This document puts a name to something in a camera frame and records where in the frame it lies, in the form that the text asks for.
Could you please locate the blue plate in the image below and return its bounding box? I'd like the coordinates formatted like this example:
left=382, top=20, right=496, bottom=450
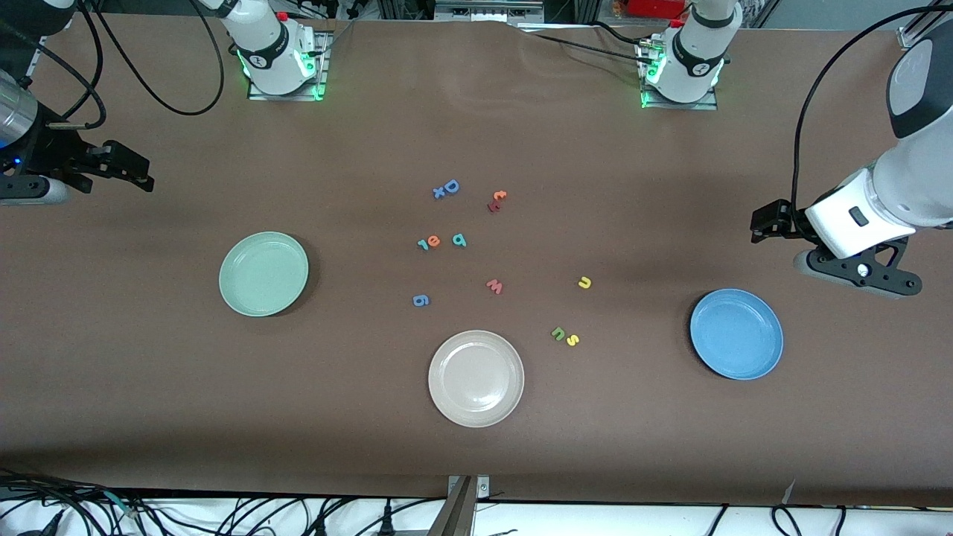
left=689, top=288, right=785, bottom=381

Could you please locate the light green plate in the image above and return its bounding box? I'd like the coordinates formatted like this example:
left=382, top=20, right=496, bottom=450
left=218, top=231, right=310, bottom=318

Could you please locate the aluminium corner profile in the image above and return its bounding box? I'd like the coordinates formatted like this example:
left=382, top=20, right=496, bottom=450
left=897, top=15, right=940, bottom=50

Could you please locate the brown table cover sheet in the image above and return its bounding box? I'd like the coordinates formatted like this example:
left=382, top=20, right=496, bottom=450
left=0, top=13, right=953, bottom=508

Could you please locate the red box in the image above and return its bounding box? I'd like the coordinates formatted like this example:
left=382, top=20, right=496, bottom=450
left=627, top=0, right=686, bottom=19

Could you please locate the beige plate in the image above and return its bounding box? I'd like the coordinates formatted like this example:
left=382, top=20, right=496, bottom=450
left=427, top=330, right=526, bottom=429

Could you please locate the grey metal device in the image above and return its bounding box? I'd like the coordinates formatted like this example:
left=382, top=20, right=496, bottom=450
left=436, top=0, right=545, bottom=23

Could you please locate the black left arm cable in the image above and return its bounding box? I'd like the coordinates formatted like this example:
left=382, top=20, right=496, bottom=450
left=791, top=6, right=953, bottom=205

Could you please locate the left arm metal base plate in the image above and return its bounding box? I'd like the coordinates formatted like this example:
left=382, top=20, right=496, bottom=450
left=639, top=39, right=720, bottom=111

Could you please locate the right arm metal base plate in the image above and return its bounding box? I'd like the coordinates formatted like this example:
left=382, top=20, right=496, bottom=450
left=248, top=30, right=329, bottom=101

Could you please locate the short black table cable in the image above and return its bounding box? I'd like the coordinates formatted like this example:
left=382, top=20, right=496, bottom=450
left=590, top=21, right=656, bottom=47

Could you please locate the long black table cable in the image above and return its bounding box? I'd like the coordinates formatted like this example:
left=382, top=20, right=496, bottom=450
left=517, top=28, right=652, bottom=60

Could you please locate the aluminium table edge bracket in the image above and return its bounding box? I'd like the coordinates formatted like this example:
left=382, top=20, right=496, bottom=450
left=428, top=475, right=491, bottom=536

